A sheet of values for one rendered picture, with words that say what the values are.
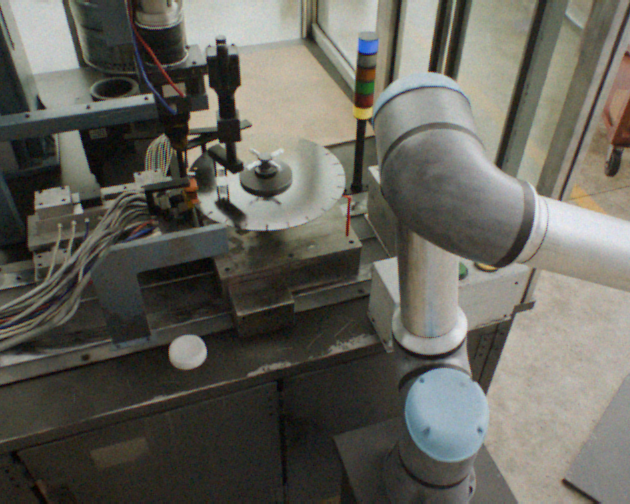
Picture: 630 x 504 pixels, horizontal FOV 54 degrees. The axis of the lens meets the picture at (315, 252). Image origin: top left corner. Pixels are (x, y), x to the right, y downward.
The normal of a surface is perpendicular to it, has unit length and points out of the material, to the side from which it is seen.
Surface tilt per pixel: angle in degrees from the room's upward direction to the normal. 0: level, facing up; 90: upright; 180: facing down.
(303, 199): 0
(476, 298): 90
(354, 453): 0
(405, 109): 33
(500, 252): 90
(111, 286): 90
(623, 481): 0
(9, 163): 90
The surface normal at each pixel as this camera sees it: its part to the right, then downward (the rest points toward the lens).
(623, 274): 0.04, 0.62
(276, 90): 0.01, -0.72
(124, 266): 0.32, 0.66
